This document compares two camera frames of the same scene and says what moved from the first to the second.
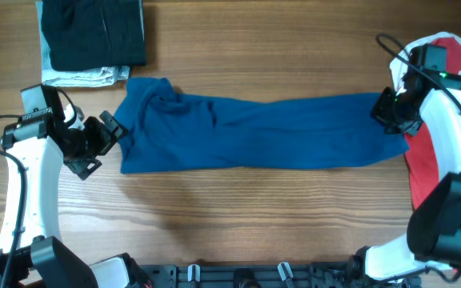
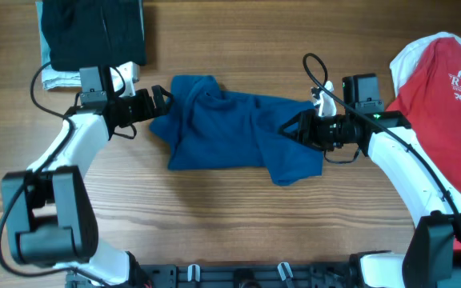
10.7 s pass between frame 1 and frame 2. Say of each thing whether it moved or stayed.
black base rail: stayed
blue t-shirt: moved
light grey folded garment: stayed
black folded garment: stayed
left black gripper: moved
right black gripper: moved
